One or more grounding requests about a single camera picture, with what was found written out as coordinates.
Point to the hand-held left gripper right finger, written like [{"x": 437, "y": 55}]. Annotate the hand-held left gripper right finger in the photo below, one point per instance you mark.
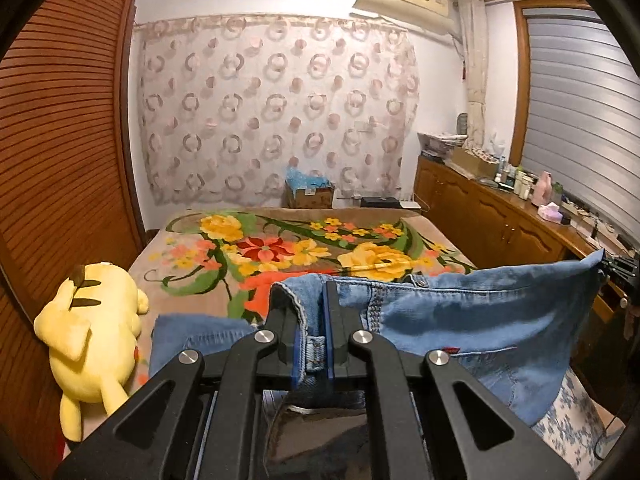
[{"x": 329, "y": 355}]

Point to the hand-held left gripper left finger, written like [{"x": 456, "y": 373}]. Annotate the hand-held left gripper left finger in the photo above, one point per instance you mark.
[{"x": 296, "y": 360}]

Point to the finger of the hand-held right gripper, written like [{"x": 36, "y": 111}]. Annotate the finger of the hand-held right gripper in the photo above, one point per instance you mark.
[{"x": 620, "y": 267}]

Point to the blue denim pants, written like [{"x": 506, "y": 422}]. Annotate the blue denim pants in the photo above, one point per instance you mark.
[{"x": 450, "y": 310}]

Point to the floral blanket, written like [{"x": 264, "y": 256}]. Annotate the floral blanket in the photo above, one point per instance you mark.
[{"x": 300, "y": 250}]

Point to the pink bottle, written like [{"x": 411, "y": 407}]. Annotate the pink bottle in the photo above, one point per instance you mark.
[{"x": 542, "y": 190}]

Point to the group of small bottles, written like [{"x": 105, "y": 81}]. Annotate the group of small bottles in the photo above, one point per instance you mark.
[{"x": 517, "y": 180}]

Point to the wooden sideboard cabinet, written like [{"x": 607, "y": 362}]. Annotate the wooden sideboard cabinet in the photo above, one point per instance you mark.
[{"x": 480, "y": 220}]

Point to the white blue floral quilt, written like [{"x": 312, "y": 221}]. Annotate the white blue floral quilt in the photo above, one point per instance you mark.
[{"x": 575, "y": 420}]

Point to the black box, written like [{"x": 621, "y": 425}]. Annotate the black box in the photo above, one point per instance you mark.
[{"x": 380, "y": 202}]

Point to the grey window blind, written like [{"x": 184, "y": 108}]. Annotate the grey window blind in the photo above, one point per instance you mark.
[{"x": 585, "y": 110}]

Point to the blue plastic bag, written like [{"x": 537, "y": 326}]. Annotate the blue plastic bag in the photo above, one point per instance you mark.
[{"x": 302, "y": 177}]

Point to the flat cardboard box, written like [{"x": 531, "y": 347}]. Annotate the flat cardboard box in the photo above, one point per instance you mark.
[{"x": 472, "y": 162}]

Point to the yellow plush toy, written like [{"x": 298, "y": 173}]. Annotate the yellow plush toy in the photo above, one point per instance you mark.
[{"x": 90, "y": 350}]

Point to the stack of newspapers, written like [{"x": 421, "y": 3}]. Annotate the stack of newspapers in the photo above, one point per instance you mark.
[{"x": 440, "y": 144}]

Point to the narrow white curtain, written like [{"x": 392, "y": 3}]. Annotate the narrow white curtain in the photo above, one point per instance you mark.
[{"x": 475, "y": 70}]

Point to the circle patterned curtain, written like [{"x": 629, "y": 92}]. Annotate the circle patterned curtain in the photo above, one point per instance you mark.
[{"x": 280, "y": 110}]

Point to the wooden slatted wardrobe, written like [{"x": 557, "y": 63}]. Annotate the wooden slatted wardrobe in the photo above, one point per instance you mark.
[{"x": 60, "y": 135}]

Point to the white air conditioner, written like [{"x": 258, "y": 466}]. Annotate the white air conditioner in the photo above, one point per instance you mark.
[{"x": 400, "y": 0}]

